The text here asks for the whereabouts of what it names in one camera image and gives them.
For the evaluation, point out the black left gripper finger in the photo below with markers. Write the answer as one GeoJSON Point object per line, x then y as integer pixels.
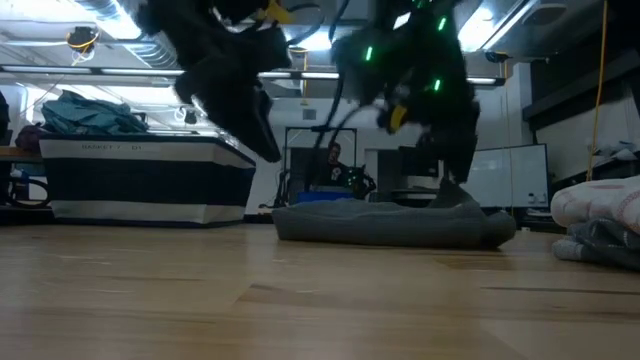
{"type": "Point", "coordinates": [262, 132]}

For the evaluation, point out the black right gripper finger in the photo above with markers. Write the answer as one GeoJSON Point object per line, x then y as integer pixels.
{"type": "Point", "coordinates": [457, 155]}

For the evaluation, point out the plain grey towel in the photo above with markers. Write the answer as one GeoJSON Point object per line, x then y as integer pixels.
{"type": "Point", "coordinates": [380, 222]}

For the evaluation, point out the dark grey white-grid towel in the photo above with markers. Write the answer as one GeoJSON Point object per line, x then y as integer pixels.
{"type": "Point", "coordinates": [600, 245]}

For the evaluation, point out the black computer monitor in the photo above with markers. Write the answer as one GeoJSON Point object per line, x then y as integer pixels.
{"type": "Point", "coordinates": [415, 160]}

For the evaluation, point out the white board screen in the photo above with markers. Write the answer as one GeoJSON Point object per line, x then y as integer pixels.
{"type": "Point", "coordinates": [505, 175]}

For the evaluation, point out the person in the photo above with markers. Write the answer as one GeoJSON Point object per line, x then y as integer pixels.
{"type": "Point", "coordinates": [335, 167]}

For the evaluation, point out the bright blue storage box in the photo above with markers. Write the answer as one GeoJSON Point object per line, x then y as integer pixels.
{"type": "Point", "coordinates": [325, 196]}

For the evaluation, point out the navy blue fabric bin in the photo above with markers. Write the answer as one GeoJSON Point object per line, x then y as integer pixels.
{"type": "Point", "coordinates": [150, 180]}

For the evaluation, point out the teal clothes pile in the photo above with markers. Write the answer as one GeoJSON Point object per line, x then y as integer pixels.
{"type": "Point", "coordinates": [90, 117]}

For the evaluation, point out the dark backpack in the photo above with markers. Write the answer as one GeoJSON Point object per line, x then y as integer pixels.
{"type": "Point", "coordinates": [30, 137]}

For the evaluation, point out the silver ventilation duct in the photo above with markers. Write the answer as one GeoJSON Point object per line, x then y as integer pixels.
{"type": "Point", "coordinates": [150, 55]}

